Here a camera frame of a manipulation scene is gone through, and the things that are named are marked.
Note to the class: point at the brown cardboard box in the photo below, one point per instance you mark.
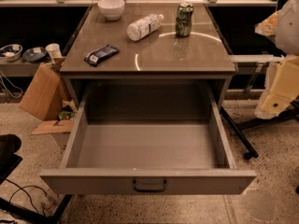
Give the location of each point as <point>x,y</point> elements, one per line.
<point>44,100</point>

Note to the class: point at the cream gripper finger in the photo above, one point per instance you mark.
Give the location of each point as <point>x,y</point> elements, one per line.
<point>284,88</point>

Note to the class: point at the grey drawer cabinet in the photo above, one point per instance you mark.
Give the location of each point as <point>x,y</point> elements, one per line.
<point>201,55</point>

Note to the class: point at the white bowl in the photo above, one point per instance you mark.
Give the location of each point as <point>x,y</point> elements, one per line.
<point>111,9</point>

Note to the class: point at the patterned bowl on shelf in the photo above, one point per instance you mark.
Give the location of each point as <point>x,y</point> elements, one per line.
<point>10,52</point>

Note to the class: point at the black chair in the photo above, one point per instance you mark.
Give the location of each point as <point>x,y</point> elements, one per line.
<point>9,145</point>

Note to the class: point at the open grey top drawer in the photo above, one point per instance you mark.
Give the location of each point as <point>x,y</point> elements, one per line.
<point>150,134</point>

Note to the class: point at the white plastic bottle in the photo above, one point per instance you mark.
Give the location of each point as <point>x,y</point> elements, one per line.
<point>145,26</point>

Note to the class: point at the low grey shelf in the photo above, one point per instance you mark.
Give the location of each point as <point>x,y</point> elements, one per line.
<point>21,68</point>

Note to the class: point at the dark blue bowl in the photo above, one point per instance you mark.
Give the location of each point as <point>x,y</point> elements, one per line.
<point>35,55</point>

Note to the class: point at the white paper cup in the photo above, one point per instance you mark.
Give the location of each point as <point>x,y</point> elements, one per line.
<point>53,50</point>

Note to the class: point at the black drawer handle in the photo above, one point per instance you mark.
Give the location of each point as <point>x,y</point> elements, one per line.
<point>150,187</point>

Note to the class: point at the green soda can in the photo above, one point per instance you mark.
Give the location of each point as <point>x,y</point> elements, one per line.
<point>184,19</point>

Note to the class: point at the dark blue snack packet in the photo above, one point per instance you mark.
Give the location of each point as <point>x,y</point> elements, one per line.
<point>99,55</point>

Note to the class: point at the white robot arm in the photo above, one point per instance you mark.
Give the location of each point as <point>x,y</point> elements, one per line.
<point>283,27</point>

